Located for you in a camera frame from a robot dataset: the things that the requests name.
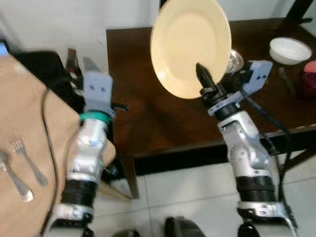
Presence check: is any cream round plate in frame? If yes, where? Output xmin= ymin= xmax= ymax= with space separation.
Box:
xmin=150 ymin=0 xmax=233 ymax=100

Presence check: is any stainless steel bowl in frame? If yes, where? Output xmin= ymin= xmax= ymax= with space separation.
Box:
xmin=227 ymin=48 xmax=244 ymax=76

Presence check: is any silver metal fork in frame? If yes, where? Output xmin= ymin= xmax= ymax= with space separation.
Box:
xmin=277 ymin=66 xmax=298 ymax=100
xmin=9 ymin=138 xmax=49 ymax=187

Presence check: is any white ceramic bowl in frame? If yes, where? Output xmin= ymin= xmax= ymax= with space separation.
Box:
xmin=269 ymin=37 xmax=313 ymax=66

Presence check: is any black bag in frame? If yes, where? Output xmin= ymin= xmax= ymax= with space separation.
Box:
xmin=10 ymin=49 xmax=84 ymax=112

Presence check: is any purple plastic cup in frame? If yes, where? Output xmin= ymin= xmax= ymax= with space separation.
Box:
xmin=302 ymin=71 xmax=316 ymax=98

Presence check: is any pink plastic plate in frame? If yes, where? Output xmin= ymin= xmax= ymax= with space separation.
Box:
xmin=303 ymin=60 xmax=316 ymax=76

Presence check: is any silver metal spoon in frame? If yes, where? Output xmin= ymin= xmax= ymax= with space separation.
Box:
xmin=0 ymin=150 xmax=35 ymax=203

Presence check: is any dark robot right leg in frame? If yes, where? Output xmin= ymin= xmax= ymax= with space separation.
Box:
xmin=162 ymin=216 xmax=206 ymax=237

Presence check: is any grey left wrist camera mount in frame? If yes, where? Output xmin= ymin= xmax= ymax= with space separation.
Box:
xmin=82 ymin=71 xmax=116 ymax=119

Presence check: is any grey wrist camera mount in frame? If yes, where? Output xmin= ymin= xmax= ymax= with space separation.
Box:
xmin=241 ymin=60 xmax=274 ymax=96
xmin=82 ymin=71 xmax=116 ymax=119

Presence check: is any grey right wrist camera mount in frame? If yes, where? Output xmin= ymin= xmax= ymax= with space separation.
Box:
xmin=241 ymin=60 xmax=274 ymax=96

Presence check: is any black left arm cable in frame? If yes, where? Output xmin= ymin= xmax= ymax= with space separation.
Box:
xmin=41 ymin=88 xmax=61 ymax=235

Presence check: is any black metal post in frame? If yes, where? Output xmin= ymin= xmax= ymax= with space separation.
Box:
xmin=285 ymin=0 xmax=316 ymax=24

